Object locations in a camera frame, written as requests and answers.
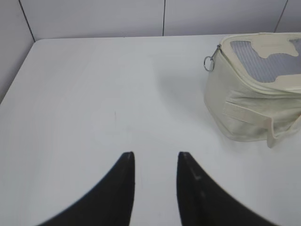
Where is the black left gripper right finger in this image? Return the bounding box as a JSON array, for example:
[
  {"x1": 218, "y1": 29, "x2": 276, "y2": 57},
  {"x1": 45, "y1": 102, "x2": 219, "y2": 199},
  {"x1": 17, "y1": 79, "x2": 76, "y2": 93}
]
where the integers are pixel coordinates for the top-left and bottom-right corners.
[{"x1": 177, "y1": 152, "x2": 272, "y2": 226}]

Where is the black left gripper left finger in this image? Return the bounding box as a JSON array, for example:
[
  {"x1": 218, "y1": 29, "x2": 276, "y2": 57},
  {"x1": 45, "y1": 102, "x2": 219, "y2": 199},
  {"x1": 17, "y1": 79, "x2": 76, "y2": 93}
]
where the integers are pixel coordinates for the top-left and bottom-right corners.
[{"x1": 41, "y1": 152, "x2": 135, "y2": 226}]

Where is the cream canvas zipper bag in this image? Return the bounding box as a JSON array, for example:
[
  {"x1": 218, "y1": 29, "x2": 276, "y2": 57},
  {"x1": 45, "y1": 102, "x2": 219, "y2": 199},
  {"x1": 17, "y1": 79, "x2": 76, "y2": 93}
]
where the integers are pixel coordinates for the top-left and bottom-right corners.
[{"x1": 204, "y1": 32, "x2": 301, "y2": 147}]

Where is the silver zipper pull with ring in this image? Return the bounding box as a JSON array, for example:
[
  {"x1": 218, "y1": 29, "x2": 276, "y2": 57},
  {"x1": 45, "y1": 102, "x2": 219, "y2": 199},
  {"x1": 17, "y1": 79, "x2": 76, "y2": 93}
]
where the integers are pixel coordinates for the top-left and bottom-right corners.
[{"x1": 203, "y1": 44, "x2": 221, "y2": 72}]

